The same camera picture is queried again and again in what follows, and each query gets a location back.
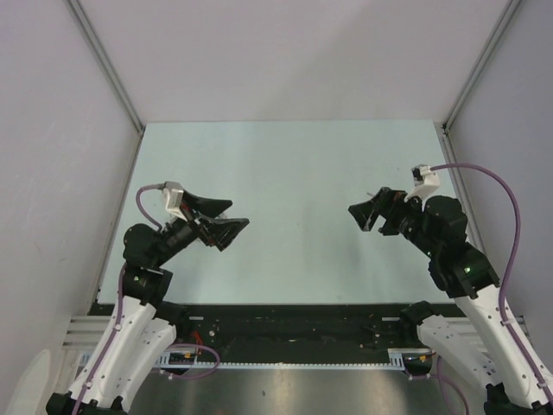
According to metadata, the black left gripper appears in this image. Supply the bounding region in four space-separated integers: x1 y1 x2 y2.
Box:
154 189 248 265

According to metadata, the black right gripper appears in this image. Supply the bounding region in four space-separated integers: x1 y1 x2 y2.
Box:
347 186 438 256

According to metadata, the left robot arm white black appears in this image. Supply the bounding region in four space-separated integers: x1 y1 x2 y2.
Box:
46 182 250 414

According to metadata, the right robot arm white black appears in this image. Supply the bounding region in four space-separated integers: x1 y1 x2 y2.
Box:
348 187 552 414

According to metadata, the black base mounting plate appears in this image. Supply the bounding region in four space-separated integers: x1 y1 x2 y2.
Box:
88 302 453 364

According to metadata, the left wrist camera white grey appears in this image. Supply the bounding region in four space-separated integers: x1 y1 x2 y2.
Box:
162 182 185 220

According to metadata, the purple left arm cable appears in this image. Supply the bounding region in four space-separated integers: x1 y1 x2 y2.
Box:
71 183 221 414

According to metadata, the grey slotted cable duct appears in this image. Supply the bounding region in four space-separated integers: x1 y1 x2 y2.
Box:
153 351 405 371

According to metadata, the left aluminium frame post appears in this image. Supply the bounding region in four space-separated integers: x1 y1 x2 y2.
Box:
63 0 145 137

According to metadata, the aluminium frame post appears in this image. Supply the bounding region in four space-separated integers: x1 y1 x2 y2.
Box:
63 0 145 137
441 0 526 134

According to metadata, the right aluminium frame post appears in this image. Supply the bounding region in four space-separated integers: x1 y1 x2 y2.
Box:
441 0 526 134

